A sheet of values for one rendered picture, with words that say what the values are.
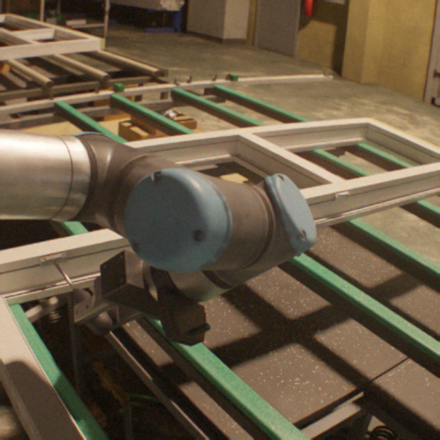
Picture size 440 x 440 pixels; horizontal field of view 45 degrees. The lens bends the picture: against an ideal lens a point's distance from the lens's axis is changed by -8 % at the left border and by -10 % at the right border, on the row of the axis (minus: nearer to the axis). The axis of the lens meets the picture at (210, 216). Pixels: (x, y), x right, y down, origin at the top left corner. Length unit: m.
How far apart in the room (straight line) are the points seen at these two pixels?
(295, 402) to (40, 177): 0.82
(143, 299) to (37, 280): 0.30
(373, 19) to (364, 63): 0.68
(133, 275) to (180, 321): 0.08
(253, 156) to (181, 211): 1.07
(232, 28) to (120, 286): 9.72
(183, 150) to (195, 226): 1.04
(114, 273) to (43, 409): 0.20
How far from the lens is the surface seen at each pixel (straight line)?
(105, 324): 0.79
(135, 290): 0.69
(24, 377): 0.70
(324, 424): 1.21
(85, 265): 0.99
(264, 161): 1.53
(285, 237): 0.60
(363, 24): 8.11
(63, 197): 0.55
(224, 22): 10.20
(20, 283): 0.96
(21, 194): 0.52
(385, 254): 1.28
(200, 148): 1.55
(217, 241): 0.51
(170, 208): 0.50
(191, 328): 0.68
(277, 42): 9.93
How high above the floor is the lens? 1.40
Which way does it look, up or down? 25 degrees down
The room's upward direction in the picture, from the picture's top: 5 degrees clockwise
